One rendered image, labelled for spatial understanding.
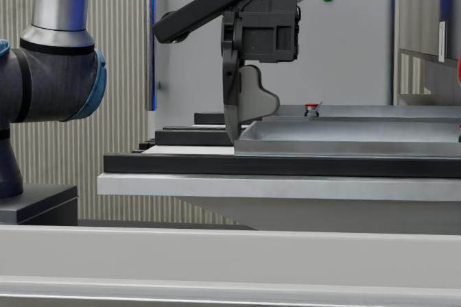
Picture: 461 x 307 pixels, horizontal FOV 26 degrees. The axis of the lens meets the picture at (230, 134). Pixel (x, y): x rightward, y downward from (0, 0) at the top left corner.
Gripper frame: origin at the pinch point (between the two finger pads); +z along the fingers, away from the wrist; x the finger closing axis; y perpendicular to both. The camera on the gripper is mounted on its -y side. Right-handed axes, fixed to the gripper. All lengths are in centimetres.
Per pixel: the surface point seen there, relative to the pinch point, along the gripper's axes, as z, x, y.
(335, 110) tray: 1, 54, 11
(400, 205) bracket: 7.0, -2.3, 19.3
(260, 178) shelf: 3.5, -10.3, 4.5
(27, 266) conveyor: -4, -86, 5
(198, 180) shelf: 3.9, -10.9, -1.9
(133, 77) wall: 10, 371, -95
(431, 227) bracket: 9.3, -2.3, 22.7
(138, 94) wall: 18, 371, -92
